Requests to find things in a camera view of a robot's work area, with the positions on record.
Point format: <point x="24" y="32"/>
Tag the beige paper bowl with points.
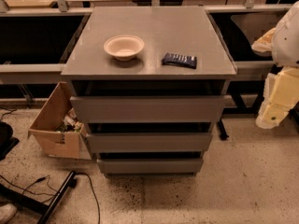
<point x="124" y="47"/>

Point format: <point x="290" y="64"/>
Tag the white shoe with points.
<point x="7" y="212"/>

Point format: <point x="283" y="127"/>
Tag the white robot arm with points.
<point x="282" y="41"/>

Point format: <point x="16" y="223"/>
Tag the black chair base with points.
<point x="7" y="140"/>

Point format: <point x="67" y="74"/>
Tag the dark blue snack packet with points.
<point x="179" y="60"/>

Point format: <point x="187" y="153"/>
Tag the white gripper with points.
<point x="287" y="42"/>

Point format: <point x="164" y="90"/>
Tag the brown cardboard box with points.
<point x="49" y="130"/>

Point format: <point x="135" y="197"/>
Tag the grey drawer cabinet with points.
<point x="91" y="72"/>

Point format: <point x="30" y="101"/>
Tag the grey drawer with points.
<point x="148" y="142"/>
<point x="148" y="109"/>
<point x="156" y="166"/>

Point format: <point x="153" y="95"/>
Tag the grey bottom drawer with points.
<point x="156" y="166"/>

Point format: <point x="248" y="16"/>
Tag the grey top drawer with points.
<point x="148" y="109"/>

